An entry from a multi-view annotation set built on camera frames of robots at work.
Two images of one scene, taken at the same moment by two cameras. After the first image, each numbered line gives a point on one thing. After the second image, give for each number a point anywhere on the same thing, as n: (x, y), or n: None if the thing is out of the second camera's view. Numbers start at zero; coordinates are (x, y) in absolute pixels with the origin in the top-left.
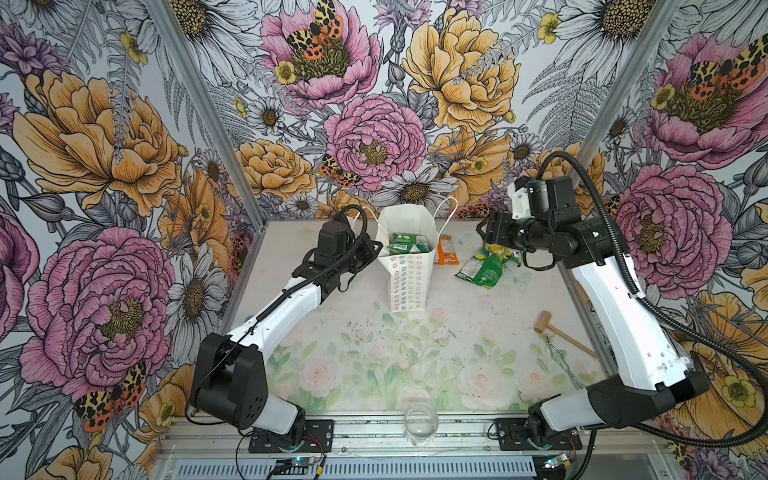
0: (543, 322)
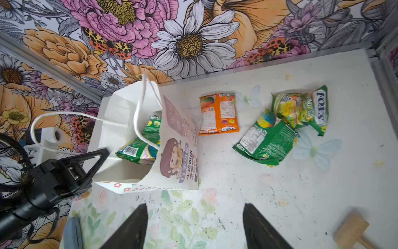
0: (351, 231)
